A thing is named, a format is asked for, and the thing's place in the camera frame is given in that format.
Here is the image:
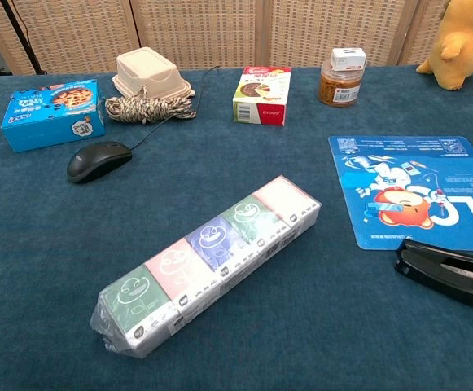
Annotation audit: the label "black computer mouse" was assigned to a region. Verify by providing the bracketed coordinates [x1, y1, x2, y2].
[66, 141, 134, 184]

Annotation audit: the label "blue cartoon mouse pad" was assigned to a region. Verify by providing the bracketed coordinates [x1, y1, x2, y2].
[327, 135, 473, 252]

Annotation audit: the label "wrapped tissue multipack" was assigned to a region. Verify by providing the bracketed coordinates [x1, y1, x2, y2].
[89, 174, 323, 360]

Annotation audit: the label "red white cake box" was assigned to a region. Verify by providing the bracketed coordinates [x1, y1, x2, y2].
[232, 66, 293, 127]

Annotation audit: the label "clear jar amber contents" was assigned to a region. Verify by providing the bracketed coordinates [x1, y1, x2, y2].
[318, 60, 364, 108]

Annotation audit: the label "beige takeout clamshell container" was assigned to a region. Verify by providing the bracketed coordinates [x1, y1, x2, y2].
[112, 46, 196, 101]

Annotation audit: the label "woven wicker folding screen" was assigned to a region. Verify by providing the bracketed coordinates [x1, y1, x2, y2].
[0, 0, 473, 77]

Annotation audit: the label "small white cardboard box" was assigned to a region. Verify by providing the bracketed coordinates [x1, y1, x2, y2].
[329, 46, 368, 72]

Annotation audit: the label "blue cookie box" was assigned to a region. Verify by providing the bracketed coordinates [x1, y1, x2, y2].
[0, 78, 107, 154]

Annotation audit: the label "blue table cloth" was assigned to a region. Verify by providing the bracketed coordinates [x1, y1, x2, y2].
[0, 64, 473, 391]

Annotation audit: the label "black stapler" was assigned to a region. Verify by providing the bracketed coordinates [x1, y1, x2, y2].
[394, 238, 473, 314]

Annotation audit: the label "black tripod stand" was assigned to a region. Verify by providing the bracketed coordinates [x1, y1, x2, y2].
[0, 0, 48, 75]

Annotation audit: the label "yellow plush toy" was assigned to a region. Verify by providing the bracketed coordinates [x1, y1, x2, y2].
[416, 0, 473, 91]

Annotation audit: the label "thin black mouse cable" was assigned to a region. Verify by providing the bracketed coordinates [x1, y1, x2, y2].
[126, 64, 221, 151]

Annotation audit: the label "coiled speckled rope bundle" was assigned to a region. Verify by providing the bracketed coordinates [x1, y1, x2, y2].
[104, 90, 198, 125]

